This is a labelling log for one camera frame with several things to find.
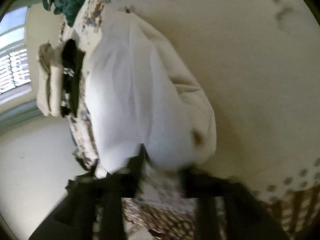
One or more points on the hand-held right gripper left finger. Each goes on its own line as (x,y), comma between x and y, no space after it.
(117,182)

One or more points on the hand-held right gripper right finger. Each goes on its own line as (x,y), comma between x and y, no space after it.
(200,185)

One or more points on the white t-shirt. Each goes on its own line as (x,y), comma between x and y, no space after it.
(125,92)

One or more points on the white folded garment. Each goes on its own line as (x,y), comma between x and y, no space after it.
(56,92)

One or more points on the floral blanket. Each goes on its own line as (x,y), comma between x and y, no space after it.
(250,80)

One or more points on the beige folded garment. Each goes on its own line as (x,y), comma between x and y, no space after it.
(43,90)

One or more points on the black folded garment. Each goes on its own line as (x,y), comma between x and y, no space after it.
(71,55)

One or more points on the barred window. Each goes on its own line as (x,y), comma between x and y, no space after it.
(15,55)

